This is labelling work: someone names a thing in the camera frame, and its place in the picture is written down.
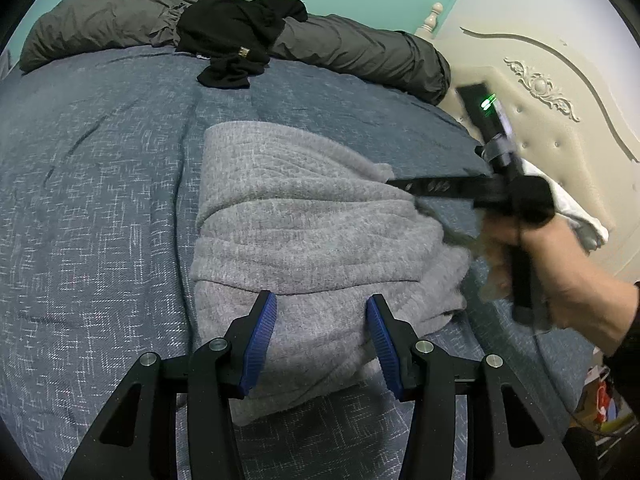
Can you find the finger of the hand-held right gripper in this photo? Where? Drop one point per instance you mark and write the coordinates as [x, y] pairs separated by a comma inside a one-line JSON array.
[[435, 187]]

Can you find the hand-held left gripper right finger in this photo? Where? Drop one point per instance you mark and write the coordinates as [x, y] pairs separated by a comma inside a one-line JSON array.
[[385, 345]]

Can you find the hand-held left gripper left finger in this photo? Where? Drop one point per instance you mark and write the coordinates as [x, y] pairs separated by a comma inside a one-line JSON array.
[[260, 340]]

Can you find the grey fleece sweater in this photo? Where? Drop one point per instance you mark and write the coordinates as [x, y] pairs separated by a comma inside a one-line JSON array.
[[300, 220]]

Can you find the dark grey rolled duvet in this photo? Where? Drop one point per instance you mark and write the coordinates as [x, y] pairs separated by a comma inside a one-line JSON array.
[[100, 25]]

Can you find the cream tufted headboard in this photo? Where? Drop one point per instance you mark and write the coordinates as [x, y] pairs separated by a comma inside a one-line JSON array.
[[575, 60]]

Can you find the person's right hand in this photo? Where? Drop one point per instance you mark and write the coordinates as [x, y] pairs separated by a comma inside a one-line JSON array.
[[565, 270]]

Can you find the white and black garment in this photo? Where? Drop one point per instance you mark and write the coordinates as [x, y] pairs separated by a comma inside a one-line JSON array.
[[580, 215]]

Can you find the blue patterned bedspread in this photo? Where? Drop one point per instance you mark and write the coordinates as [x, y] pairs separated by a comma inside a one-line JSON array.
[[100, 185]]

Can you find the person's right forearm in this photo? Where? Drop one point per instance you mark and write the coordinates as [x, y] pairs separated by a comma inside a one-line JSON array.
[[620, 320]]

